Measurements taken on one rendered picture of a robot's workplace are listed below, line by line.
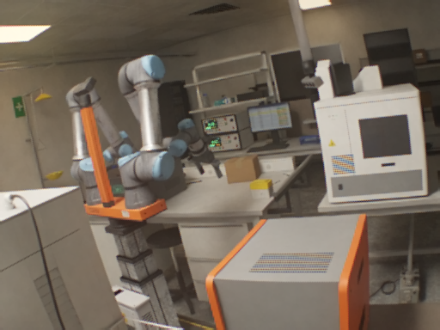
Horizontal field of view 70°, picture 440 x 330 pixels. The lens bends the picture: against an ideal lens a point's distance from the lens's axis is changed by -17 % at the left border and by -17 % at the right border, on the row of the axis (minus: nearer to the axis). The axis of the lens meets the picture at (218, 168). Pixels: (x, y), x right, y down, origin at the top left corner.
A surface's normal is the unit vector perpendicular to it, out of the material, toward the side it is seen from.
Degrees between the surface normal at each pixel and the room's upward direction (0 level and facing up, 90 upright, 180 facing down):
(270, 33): 90
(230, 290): 90
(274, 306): 90
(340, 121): 90
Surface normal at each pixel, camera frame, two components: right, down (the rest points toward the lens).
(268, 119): -0.47, 0.19
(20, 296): 0.87, -0.08
